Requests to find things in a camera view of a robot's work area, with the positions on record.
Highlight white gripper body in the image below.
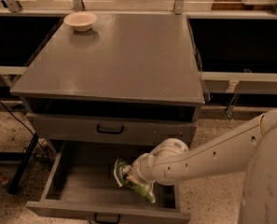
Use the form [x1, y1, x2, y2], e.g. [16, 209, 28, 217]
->
[132, 153, 155, 184]

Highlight green jalapeno chip bag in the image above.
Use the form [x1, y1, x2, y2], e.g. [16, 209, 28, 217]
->
[113, 157, 156, 203]

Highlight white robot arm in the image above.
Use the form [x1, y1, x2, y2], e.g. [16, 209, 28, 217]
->
[123, 108, 277, 224]

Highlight open grey middle drawer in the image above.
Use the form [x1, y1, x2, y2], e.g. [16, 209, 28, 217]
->
[27, 142, 190, 224]

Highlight closed grey top drawer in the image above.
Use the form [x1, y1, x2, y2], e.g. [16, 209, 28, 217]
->
[27, 113, 196, 146]

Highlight grey drawer cabinet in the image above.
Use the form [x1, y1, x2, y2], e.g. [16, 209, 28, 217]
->
[9, 12, 205, 161]

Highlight black table leg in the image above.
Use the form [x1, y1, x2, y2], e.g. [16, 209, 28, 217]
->
[7, 133, 38, 194]

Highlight beige bowl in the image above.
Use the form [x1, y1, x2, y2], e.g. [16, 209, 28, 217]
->
[63, 11, 97, 32]

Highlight black top drawer handle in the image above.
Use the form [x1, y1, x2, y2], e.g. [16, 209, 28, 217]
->
[96, 124, 124, 134]

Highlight black drawer handle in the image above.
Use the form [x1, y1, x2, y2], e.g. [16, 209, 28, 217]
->
[96, 124, 124, 134]
[93, 213, 121, 224]

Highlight black middle drawer handle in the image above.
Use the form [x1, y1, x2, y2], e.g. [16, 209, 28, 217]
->
[93, 213, 121, 224]

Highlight black cable on floor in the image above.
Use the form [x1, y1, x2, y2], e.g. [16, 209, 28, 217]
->
[0, 96, 52, 163]

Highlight metal bracket under rail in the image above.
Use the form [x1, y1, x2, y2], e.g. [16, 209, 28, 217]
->
[225, 80, 240, 120]

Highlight metal railing frame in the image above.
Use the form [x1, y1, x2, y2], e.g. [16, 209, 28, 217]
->
[0, 0, 277, 94]

